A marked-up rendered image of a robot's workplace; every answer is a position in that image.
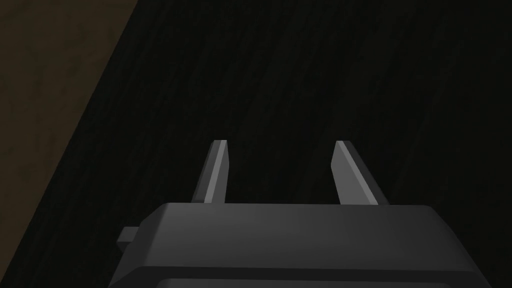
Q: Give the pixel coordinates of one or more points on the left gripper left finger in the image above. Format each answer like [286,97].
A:
[214,176]

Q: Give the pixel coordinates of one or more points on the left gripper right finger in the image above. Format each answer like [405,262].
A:
[354,180]

